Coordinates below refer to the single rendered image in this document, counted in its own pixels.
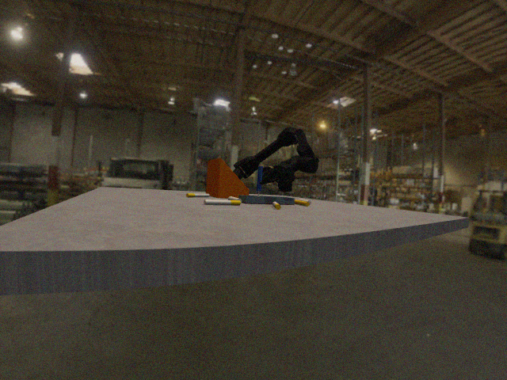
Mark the blue stylus with white tip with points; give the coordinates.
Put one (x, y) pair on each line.
(259, 178)

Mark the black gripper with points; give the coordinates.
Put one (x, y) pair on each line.
(279, 173)

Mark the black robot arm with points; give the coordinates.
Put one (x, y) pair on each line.
(305, 162)

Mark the keyboard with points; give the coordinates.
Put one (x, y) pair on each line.
(267, 200)

